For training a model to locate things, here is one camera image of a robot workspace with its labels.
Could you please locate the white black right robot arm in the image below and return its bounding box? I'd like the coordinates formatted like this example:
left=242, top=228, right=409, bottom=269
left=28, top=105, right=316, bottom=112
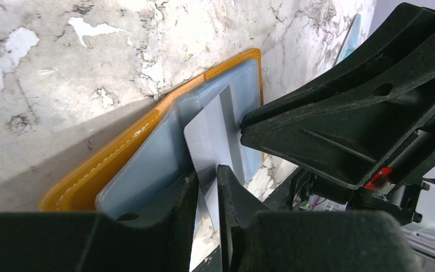
left=241, top=3, right=435, bottom=237

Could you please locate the clear blue packaged item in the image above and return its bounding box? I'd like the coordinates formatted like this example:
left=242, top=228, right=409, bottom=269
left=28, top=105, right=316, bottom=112
left=335, top=14, right=361, bottom=65

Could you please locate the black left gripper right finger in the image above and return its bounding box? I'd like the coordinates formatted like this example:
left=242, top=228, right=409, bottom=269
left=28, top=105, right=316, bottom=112
left=217, top=165, right=420, bottom=271

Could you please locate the light blue card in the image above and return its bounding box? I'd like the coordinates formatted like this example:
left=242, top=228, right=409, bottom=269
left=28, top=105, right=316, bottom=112
left=95, top=59, right=262, bottom=218

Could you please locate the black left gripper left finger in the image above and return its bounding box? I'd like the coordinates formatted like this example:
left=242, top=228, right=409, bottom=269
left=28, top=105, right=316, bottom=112
left=0, top=171, right=198, bottom=271

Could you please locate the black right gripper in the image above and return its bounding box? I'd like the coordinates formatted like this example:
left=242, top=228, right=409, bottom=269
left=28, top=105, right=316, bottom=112
left=241, top=3, right=435, bottom=225

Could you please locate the white silver card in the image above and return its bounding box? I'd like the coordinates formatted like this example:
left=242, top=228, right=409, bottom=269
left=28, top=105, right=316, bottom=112
left=184, top=85, right=246, bottom=230

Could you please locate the tan leather card holder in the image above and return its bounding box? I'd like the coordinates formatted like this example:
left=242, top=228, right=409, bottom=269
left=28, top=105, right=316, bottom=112
left=38, top=48, right=262, bottom=212

